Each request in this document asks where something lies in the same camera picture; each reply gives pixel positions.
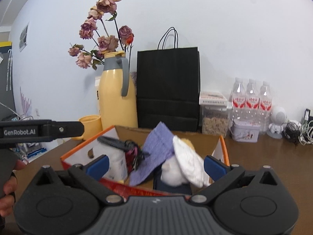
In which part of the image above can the yellow white plush toy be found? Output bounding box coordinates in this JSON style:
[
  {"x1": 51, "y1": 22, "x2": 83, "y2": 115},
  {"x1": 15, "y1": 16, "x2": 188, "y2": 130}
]
[{"x1": 160, "y1": 138, "x2": 196, "y2": 188}]

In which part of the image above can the water bottle left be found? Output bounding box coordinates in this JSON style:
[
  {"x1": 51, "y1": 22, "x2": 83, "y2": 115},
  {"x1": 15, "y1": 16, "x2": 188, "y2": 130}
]
[{"x1": 230, "y1": 78, "x2": 246, "y2": 120}]

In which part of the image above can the water bottle middle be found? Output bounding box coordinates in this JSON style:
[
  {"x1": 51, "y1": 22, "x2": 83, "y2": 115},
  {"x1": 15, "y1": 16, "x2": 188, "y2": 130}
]
[{"x1": 246, "y1": 79, "x2": 259, "y2": 122}]

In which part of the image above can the wire storage rack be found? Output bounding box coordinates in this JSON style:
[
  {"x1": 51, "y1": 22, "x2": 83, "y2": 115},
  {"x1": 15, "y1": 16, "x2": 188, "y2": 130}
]
[{"x1": 14, "y1": 116, "x2": 47, "y2": 162}]

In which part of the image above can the clear cotton swab box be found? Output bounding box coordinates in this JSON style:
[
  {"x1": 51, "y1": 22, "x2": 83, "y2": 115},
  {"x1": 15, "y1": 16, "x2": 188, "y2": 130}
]
[{"x1": 93, "y1": 148, "x2": 128, "y2": 181}]

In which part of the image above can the black paper bag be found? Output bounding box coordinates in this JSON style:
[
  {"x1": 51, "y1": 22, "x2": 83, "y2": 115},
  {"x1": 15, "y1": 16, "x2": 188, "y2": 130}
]
[{"x1": 136, "y1": 27, "x2": 201, "y2": 132}]

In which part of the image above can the white cloth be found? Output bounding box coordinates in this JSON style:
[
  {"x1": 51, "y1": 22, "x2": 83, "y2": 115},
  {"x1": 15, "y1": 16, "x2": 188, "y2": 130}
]
[{"x1": 172, "y1": 136, "x2": 211, "y2": 188}]

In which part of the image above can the braided black cable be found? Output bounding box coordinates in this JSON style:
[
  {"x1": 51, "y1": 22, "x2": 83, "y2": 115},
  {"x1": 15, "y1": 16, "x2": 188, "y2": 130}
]
[{"x1": 96, "y1": 135, "x2": 150, "y2": 164}]

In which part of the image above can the dried pink flower bouquet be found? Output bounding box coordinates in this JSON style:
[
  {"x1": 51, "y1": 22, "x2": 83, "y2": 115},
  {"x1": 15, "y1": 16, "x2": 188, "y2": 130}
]
[{"x1": 68, "y1": 0, "x2": 134, "y2": 70}]

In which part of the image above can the decorated tin box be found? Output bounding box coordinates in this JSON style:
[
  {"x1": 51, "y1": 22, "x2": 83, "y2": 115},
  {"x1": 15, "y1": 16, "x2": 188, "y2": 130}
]
[{"x1": 230, "y1": 119, "x2": 260, "y2": 143}]

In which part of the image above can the red cardboard box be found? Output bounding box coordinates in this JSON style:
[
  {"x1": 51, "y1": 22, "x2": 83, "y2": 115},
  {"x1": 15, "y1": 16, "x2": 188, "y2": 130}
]
[{"x1": 60, "y1": 126, "x2": 230, "y2": 198}]

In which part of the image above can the grey refrigerator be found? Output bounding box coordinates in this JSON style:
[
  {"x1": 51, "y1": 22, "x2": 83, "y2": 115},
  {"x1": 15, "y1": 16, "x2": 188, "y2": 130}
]
[{"x1": 0, "y1": 41, "x2": 15, "y2": 121}]

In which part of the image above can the purple cloth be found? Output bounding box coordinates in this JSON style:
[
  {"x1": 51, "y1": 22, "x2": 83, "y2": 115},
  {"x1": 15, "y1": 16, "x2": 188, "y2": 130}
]
[{"x1": 129, "y1": 122, "x2": 174, "y2": 187}]

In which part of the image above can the white robot figurine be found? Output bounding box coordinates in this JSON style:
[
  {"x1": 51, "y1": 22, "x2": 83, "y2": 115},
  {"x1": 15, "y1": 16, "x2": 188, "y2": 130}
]
[{"x1": 266, "y1": 106, "x2": 287, "y2": 139}]

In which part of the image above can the left human hand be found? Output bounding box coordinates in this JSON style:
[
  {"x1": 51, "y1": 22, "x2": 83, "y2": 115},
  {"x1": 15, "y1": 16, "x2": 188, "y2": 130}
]
[{"x1": 0, "y1": 172, "x2": 17, "y2": 218}]

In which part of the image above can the water bottle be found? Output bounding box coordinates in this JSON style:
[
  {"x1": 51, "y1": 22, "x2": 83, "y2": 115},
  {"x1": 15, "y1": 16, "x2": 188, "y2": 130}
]
[
  {"x1": 246, "y1": 79, "x2": 259, "y2": 122},
  {"x1": 230, "y1": 78, "x2": 246, "y2": 120},
  {"x1": 259, "y1": 81, "x2": 272, "y2": 134}
]

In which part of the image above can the red fabric rose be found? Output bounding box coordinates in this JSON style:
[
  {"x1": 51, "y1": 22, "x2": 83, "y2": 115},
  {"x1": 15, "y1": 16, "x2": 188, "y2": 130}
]
[{"x1": 125, "y1": 140, "x2": 145, "y2": 173}]

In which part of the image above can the yellow ceramic mug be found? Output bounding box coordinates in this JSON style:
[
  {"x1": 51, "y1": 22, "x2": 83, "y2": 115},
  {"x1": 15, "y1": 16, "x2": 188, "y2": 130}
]
[{"x1": 72, "y1": 115, "x2": 102, "y2": 141}]

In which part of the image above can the tangled cables pile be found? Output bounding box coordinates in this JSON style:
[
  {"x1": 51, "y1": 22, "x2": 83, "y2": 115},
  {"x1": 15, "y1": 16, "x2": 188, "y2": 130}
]
[{"x1": 282, "y1": 108, "x2": 313, "y2": 148}]

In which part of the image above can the clear food container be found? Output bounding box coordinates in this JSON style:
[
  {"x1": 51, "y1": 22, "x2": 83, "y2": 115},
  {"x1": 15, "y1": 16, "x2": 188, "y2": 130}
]
[{"x1": 199, "y1": 91, "x2": 232, "y2": 137}]

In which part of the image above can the water bottle right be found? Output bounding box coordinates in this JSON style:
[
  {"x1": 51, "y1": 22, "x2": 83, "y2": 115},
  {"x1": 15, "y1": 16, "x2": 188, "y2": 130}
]
[{"x1": 259, "y1": 81, "x2": 272, "y2": 134}]

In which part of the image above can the yellow thermos jug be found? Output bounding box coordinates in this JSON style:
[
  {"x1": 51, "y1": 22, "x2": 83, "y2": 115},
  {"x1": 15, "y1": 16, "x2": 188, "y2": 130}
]
[{"x1": 98, "y1": 51, "x2": 138, "y2": 129}]

